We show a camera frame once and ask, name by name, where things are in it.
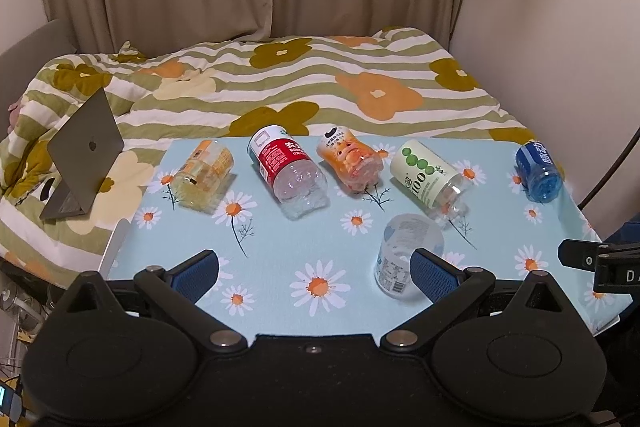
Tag black cable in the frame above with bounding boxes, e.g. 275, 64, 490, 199
579, 127, 640, 209

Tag blue cup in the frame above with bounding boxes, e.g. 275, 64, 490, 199
515, 139, 565, 203

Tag clear cup orange label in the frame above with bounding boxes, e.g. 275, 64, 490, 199
317, 127, 385, 196

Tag grey headboard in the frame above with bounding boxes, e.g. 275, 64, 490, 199
0, 19, 77, 75

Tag pink cloth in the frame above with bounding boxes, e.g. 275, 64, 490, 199
7, 99, 25, 134

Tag striped floral blanket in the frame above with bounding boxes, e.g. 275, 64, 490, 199
0, 26, 566, 290

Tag grey laptop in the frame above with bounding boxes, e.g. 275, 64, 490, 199
39, 87, 125, 222

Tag clear cup yellow label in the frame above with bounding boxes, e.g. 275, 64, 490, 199
172, 139, 235, 210

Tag clear cup white label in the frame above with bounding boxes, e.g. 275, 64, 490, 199
374, 213, 445, 296

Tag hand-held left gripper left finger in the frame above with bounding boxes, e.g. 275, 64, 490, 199
50, 249, 249, 354

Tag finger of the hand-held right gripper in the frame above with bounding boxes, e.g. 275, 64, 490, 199
558, 239, 609, 269

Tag clear cup green dotted label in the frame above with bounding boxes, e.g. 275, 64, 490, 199
389, 139, 469, 226

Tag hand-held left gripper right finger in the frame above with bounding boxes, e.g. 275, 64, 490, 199
380, 248, 576, 352

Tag small lit device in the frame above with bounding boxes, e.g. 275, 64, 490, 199
0, 384, 24, 423

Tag blue daisy tablecloth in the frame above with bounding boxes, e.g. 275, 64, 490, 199
107, 134, 632, 339

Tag clear cup red label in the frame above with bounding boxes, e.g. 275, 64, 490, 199
247, 125, 329, 221

